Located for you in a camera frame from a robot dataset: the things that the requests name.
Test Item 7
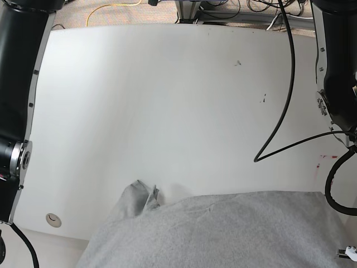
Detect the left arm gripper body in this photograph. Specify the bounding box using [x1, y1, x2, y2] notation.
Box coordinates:
[337, 246, 357, 259]

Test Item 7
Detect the grey T-shirt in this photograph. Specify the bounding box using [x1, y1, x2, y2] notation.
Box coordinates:
[78, 181, 353, 267]

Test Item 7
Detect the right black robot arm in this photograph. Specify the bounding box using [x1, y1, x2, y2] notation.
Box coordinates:
[1, 1, 66, 267]

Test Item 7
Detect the aluminium frame table base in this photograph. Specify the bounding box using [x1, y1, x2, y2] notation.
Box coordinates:
[175, 0, 313, 31]

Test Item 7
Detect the left table cable grommet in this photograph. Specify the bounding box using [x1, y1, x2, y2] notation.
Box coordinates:
[46, 213, 62, 228]

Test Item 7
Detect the yellow cable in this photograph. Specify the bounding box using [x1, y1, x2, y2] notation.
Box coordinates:
[86, 0, 142, 27]

